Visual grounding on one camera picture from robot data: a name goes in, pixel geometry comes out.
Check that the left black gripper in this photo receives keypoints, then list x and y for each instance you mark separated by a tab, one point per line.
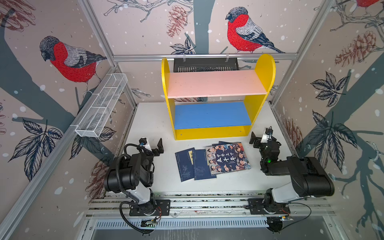
156	150

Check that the illustrated colourful cover book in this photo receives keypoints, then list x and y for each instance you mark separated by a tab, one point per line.
227	158

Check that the navy blue book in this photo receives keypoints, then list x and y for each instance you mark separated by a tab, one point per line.
223	142
185	162
201	166

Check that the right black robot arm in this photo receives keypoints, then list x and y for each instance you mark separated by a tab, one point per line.
308	177

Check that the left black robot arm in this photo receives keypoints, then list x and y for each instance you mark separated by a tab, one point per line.
132	173

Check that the yellow shelf with coloured boards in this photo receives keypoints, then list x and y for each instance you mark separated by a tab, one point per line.
220	119

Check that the small green circuit board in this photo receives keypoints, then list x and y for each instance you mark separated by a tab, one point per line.
148	224

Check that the black round connector underneath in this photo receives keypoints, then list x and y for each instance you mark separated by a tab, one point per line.
275	225

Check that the black slotted vent panel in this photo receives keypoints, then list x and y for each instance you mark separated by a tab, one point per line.
205	65

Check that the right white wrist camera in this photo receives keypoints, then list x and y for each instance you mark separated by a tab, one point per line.
267	135

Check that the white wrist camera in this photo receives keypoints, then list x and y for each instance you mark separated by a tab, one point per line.
145	144
267	135

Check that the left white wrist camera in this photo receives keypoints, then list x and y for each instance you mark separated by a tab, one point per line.
145	144

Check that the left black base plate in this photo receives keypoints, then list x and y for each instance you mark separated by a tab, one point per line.
151	208

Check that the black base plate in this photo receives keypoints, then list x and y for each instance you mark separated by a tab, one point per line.
258	206
151	208

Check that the aluminium mounting rail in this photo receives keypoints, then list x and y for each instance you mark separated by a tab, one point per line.
208	205

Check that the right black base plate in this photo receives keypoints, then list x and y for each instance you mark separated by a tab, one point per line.
258	206

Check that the white wire mesh basket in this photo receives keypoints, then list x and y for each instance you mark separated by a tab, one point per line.
98	114

